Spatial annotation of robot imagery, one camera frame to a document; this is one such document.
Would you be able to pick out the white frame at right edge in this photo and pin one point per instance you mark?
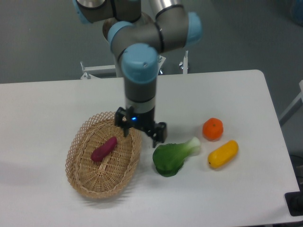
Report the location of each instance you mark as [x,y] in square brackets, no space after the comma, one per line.
[293,107]

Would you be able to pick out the oval woven wicker basket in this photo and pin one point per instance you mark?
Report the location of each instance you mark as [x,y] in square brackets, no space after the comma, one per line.
[112,174]

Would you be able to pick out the green bok choy toy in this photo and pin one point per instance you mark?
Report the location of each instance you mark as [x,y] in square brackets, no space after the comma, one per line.
[169,158]

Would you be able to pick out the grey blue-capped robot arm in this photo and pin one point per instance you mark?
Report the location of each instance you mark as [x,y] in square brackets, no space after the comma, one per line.
[136,43]

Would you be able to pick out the orange tangerine toy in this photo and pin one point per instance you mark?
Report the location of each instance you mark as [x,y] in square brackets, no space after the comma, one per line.
[212,129]

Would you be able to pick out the purple sweet potato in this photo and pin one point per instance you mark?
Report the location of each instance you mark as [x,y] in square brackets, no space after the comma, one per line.
[101,152]

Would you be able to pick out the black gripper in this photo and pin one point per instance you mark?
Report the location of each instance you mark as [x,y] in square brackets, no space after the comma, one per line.
[128,118]

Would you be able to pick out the yellow mango toy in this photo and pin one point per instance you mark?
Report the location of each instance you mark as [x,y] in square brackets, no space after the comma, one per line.
[223,154]

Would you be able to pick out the black box at table edge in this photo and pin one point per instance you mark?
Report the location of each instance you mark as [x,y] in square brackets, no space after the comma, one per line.
[294,202]

